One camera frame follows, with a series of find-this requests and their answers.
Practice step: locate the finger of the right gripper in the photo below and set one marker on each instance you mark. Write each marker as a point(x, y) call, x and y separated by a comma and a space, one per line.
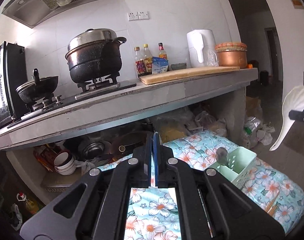
point(296, 115)

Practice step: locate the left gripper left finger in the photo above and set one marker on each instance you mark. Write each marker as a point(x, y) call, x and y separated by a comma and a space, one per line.
point(95, 206)

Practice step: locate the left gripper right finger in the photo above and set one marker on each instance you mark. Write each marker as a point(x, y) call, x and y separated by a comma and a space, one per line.
point(210, 206)

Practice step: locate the bamboo chopstick one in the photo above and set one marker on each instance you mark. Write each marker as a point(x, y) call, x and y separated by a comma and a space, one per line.
point(272, 206)

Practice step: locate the steel spoon in caddy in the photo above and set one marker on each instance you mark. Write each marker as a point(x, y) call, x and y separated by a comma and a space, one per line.
point(221, 156)

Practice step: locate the stacked white bowls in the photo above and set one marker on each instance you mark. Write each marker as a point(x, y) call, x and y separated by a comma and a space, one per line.
point(64, 164)

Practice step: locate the green plastic utensil caddy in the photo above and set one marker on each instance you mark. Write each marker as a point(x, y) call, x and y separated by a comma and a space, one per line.
point(240, 162)

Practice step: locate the floral blue cloth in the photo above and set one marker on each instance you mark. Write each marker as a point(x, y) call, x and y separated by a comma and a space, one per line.
point(209, 206)

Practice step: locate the cooking oil bottle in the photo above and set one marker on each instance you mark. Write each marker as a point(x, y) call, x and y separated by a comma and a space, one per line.
point(30, 205)

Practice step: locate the grey concrete counter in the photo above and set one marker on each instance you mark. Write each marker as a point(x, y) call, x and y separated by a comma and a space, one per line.
point(120, 107)

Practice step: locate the copper pot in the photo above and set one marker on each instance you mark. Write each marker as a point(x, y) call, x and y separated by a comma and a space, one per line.
point(233, 58)

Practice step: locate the woven basket tray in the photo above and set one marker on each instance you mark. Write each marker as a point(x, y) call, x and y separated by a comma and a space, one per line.
point(231, 46)

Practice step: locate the black gas stove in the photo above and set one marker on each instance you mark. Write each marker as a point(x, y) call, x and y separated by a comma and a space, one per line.
point(96, 87)

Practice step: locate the white electric kettle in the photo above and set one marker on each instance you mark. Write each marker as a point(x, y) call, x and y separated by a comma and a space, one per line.
point(201, 45)

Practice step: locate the small black wok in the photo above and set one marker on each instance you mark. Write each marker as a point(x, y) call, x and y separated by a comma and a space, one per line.
point(38, 88)

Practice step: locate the wooden cutting board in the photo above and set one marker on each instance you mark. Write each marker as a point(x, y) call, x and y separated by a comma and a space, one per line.
point(184, 74)

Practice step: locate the blue white salt bag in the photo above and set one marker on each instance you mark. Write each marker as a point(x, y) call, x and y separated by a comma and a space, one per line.
point(159, 65)

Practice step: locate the sauce bottle red label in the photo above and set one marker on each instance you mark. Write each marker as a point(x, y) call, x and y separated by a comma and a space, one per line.
point(139, 62)

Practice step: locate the large black steamer pot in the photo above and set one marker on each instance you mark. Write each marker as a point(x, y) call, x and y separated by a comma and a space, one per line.
point(94, 54)

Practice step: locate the sauce bottle red cap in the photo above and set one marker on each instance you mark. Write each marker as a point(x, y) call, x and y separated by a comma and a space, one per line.
point(162, 52)

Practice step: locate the sauce bottle yellow cap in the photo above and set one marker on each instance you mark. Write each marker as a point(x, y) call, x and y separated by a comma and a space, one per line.
point(148, 59)

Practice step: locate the black splash guard panel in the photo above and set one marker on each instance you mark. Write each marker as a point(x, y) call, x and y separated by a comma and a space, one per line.
point(13, 73)

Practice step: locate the white wall socket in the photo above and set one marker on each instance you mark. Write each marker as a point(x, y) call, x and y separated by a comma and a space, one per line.
point(140, 15)

